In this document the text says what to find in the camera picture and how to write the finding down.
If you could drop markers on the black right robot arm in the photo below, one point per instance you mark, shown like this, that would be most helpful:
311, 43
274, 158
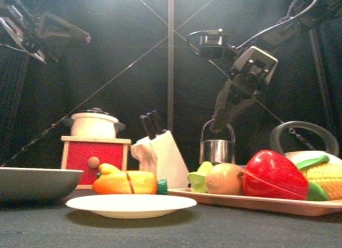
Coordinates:
307, 15

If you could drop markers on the white knife holder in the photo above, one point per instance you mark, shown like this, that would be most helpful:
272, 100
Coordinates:
167, 162

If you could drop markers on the white plate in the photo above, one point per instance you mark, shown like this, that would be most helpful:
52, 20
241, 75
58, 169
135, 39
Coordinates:
131, 205

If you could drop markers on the silver cup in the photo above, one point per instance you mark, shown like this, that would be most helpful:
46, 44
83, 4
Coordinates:
216, 151

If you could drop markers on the tan toy onion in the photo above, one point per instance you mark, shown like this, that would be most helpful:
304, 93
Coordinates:
223, 179

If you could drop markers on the light green toy vegetable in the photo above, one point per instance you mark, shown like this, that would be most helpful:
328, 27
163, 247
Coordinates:
197, 180

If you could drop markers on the red toy pepper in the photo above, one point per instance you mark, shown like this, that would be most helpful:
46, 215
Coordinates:
271, 177

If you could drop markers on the white pot with grey lid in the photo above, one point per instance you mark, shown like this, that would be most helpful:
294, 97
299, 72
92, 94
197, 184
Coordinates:
93, 125

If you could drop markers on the small green toy piece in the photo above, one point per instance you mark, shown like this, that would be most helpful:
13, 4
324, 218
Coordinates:
161, 187

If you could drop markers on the yellow toy corn cob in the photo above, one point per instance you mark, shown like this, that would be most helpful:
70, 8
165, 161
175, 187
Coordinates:
327, 178

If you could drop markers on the wooden tray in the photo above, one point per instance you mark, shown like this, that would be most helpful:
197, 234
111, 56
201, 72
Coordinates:
267, 203

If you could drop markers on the red wooden drawer box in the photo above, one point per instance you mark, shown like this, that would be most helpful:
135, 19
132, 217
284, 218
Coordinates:
93, 152

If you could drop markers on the yellow orange toy pepper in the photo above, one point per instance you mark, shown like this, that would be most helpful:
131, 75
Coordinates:
120, 182

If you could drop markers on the grey bowl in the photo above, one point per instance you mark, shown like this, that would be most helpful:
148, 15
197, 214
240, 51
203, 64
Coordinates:
34, 183

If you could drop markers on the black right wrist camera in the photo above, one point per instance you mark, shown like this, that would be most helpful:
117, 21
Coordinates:
208, 43

